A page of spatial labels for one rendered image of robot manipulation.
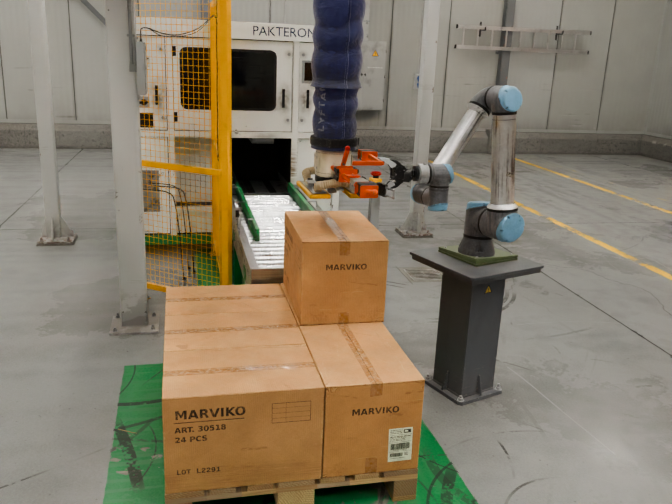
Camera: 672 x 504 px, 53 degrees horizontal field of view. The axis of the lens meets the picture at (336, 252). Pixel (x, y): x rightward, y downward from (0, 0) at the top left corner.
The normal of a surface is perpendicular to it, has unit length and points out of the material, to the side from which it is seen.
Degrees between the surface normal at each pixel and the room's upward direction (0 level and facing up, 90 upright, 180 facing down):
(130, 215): 90
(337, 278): 90
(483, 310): 90
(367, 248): 90
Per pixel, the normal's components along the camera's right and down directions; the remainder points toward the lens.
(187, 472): 0.22, 0.29
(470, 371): 0.52, 0.26
